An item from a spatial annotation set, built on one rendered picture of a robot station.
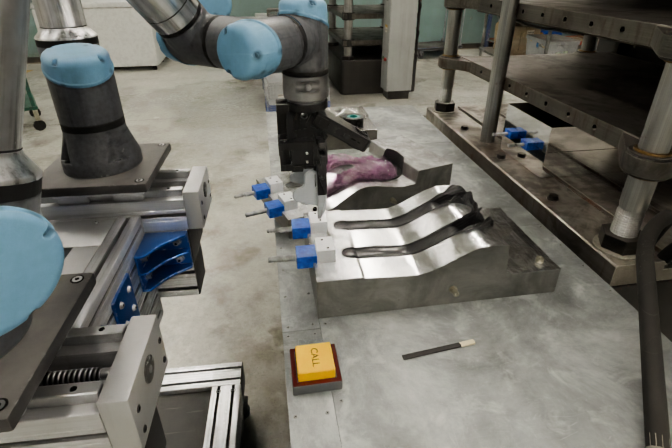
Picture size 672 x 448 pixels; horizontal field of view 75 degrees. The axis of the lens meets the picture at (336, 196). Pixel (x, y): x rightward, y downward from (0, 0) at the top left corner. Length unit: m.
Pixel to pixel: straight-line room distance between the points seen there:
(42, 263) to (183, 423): 1.15
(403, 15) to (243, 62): 4.58
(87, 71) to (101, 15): 6.41
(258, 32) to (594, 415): 0.74
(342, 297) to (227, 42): 0.50
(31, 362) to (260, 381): 1.33
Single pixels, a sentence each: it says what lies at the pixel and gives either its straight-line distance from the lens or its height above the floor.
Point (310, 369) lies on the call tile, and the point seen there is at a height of 0.84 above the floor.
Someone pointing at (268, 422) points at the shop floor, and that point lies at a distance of 1.74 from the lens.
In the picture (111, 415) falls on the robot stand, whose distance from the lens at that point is 0.59.
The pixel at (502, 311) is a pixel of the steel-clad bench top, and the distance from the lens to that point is 0.96.
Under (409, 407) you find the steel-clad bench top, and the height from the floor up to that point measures 0.80.
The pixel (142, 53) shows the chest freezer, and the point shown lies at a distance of 7.31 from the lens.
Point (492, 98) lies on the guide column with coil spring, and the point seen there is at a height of 0.96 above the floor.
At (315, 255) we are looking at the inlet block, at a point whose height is 0.90.
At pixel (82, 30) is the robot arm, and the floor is 1.29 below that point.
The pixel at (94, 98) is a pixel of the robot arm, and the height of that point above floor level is 1.19.
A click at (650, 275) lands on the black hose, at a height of 0.90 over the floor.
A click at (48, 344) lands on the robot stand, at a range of 0.60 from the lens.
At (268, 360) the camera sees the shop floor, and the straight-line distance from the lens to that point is 1.91.
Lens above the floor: 1.41
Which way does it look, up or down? 28 degrees down
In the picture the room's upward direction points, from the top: straight up
